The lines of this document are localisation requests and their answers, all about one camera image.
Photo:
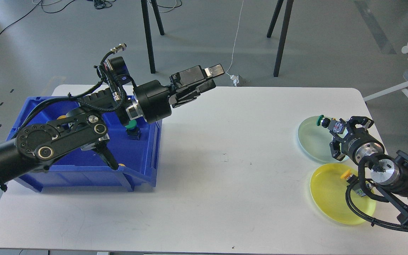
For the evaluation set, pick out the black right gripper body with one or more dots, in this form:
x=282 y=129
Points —
x=356 y=145

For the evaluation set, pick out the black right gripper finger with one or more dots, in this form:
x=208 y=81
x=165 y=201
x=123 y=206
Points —
x=358 y=124
x=335 y=150

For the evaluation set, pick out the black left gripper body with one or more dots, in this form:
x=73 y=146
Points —
x=150 y=102

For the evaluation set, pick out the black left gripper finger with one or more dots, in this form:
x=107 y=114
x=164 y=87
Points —
x=190 y=93
x=196 y=79

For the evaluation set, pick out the green push button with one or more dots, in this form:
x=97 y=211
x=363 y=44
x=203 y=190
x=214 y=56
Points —
x=331 y=124
x=133 y=131

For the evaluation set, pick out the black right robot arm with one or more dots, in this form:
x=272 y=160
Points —
x=380 y=177

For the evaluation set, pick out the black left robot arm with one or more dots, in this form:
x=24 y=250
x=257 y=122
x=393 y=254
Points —
x=35 y=147

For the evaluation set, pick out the light green plate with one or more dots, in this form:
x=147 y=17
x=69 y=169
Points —
x=315 y=140

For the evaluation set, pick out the yellow plate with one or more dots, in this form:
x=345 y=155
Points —
x=328 y=192

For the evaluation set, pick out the blue plastic bin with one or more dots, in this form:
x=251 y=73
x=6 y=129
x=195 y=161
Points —
x=86 y=169

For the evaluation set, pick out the black stand leg right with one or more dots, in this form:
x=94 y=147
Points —
x=284 y=31

